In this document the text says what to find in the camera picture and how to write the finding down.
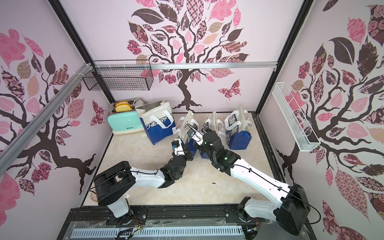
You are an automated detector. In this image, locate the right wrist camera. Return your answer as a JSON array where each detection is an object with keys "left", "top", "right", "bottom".
[{"left": 187, "top": 124, "right": 203, "bottom": 145}]

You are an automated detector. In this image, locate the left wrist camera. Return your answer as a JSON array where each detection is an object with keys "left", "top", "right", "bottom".
[{"left": 172, "top": 141, "right": 180, "bottom": 149}]

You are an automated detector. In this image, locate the white wire wall basket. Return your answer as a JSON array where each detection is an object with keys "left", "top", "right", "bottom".
[{"left": 272, "top": 82, "right": 321, "bottom": 152}]

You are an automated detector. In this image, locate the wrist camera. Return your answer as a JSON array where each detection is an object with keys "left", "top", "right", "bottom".
[
  {"left": 172, "top": 141, "right": 180, "bottom": 149},
  {"left": 187, "top": 124, "right": 203, "bottom": 145}
]

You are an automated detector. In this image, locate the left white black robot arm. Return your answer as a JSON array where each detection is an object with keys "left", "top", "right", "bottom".
[{"left": 92, "top": 139, "right": 194, "bottom": 218}]

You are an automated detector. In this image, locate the yellow toast slice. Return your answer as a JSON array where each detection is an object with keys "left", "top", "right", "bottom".
[{"left": 115, "top": 104, "right": 133, "bottom": 113}]

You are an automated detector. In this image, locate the orange toast slice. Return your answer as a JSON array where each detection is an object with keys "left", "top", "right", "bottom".
[{"left": 114, "top": 101, "right": 130, "bottom": 107}]

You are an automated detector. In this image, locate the black wire wall basket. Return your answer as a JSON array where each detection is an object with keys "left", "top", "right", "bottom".
[{"left": 83, "top": 60, "right": 155, "bottom": 91}]

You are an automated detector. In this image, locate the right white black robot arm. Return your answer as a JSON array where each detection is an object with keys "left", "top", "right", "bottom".
[{"left": 191, "top": 131, "right": 311, "bottom": 236}]

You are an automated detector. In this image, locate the blue beige takeout bag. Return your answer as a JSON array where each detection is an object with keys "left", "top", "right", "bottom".
[
  {"left": 200, "top": 112, "right": 223, "bottom": 161},
  {"left": 173, "top": 111, "right": 199, "bottom": 157},
  {"left": 224, "top": 104, "right": 253, "bottom": 150},
  {"left": 136, "top": 100, "right": 176, "bottom": 145}
]

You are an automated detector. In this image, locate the mint green toaster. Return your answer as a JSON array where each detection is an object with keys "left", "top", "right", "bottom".
[{"left": 107, "top": 98, "right": 144, "bottom": 135}]

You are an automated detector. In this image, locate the aluminium rail left wall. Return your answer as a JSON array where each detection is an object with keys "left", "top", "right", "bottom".
[{"left": 1, "top": 63, "right": 91, "bottom": 175}]

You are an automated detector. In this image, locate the pink translucent bowl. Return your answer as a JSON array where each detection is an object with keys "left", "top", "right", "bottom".
[{"left": 90, "top": 191, "right": 98, "bottom": 202}]

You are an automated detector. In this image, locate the white slotted cable duct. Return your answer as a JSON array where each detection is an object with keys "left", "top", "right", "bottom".
[{"left": 68, "top": 226, "right": 244, "bottom": 240}]

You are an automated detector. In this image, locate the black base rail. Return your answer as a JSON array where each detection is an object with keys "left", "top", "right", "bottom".
[{"left": 59, "top": 203, "right": 310, "bottom": 232}]

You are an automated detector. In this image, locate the aluminium rail wall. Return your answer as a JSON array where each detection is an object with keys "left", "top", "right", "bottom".
[
  {"left": 1, "top": 63, "right": 91, "bottom": 175},
  {"left": 95, "top": 62, "right": 278, "bottom": 70}
]

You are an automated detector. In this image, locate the aluminium rail back wall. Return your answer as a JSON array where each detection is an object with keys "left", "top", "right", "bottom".
[{"left": 95, "top": 62, "right": 278, "bottom": 70}]

